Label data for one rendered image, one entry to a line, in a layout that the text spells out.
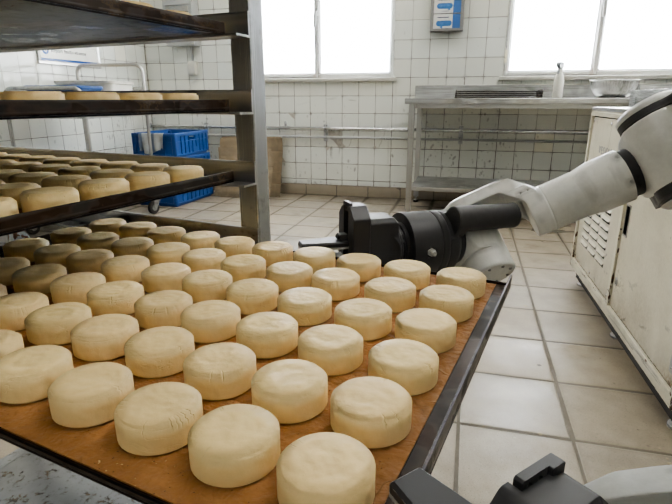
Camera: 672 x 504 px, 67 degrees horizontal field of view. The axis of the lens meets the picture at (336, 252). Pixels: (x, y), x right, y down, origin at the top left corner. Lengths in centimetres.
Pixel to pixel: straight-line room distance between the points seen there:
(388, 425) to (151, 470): 13
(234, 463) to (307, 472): 4
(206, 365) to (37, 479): 92
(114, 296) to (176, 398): 19
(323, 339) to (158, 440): 14
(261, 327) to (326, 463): 16
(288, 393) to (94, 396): 12
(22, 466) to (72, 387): 94
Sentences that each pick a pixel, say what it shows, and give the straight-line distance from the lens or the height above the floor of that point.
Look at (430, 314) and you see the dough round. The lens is 43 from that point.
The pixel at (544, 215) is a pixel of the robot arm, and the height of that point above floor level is 73.
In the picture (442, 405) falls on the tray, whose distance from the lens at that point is 36.
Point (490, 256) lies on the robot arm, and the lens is 70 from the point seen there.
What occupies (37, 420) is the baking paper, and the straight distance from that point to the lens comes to 38.
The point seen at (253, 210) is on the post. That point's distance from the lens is 69.
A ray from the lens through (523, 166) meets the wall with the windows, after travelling 463.
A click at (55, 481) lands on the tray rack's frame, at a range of 123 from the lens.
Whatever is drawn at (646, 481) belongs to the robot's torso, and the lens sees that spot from 50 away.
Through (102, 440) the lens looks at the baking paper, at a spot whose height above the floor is 68.
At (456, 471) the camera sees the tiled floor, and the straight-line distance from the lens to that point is 138.
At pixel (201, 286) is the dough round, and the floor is 70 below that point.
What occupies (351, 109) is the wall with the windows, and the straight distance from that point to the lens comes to 469.
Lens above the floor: 87
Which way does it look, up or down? 17 degrees down
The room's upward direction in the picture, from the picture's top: straight up
